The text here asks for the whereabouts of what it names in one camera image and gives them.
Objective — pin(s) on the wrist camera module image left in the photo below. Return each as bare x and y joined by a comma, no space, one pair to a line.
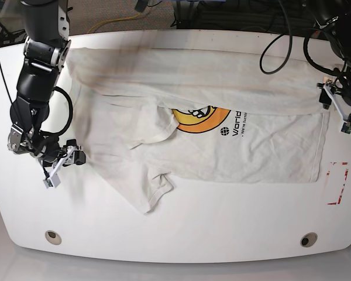
52,181

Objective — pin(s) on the black tripod stand legs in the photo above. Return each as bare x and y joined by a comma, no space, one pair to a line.
11,28

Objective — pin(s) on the table grommet hole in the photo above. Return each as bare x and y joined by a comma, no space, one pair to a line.
53,237
308,240

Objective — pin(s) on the white T-shirt with yellow print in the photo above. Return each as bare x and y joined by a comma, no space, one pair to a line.
142,115

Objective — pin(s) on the right table grommet hole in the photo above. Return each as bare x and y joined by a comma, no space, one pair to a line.
308,240

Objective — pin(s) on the wrist camera module image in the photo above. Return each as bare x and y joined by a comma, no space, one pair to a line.
52,181
346,127

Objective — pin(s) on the wrist camera module image right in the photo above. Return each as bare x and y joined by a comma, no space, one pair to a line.
346,127

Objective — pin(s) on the left table grommet hole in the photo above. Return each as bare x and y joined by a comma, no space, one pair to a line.
53,237

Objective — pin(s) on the black white gripper body image left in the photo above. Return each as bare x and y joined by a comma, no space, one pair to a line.
53,156

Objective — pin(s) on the red tape rectangle marking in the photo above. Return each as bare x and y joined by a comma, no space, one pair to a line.
335,182

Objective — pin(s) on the black white gripper body image right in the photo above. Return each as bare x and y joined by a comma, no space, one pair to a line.
339,91

